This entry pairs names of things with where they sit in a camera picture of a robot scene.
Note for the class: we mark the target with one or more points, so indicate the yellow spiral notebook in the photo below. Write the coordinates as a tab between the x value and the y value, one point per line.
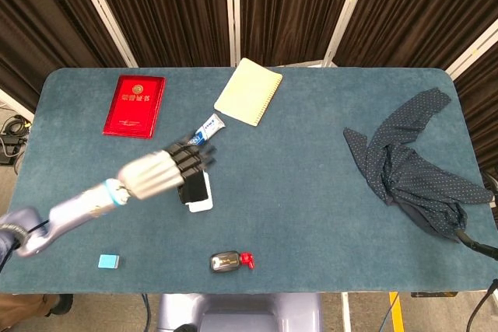
249	91

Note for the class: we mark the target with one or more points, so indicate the brown fabric folding screen panel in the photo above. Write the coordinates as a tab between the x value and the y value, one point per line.
167	9
288	9
43	17
412	9

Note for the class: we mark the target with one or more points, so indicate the blue felt table cover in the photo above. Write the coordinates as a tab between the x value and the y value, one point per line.
295	200

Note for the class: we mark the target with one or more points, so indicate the black smartphone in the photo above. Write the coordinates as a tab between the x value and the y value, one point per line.
194	190

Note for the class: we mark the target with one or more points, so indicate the blue white toothpaste tube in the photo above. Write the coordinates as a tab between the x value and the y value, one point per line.
208	128

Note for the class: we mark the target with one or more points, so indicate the small light blue block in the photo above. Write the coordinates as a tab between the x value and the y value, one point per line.
109	261

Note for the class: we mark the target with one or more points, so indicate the brown trouser leg with shoe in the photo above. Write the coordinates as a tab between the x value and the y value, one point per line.
27	308

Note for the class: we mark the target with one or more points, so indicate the black ink bottle red cap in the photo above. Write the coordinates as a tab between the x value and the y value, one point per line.
223	263

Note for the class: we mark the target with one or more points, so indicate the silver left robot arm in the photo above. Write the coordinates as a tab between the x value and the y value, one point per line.
74	209

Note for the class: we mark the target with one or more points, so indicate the white folding phone stand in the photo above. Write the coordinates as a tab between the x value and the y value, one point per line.
202	205

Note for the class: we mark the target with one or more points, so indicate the lavender robot base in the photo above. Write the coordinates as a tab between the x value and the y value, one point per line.
241	312

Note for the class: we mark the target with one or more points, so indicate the red certificate book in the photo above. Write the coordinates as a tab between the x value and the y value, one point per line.
134	106

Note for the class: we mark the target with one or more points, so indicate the dark blue dotted cloth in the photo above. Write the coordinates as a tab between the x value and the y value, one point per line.
404	168

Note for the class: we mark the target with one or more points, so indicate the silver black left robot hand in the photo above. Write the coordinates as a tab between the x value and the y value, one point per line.
151	174

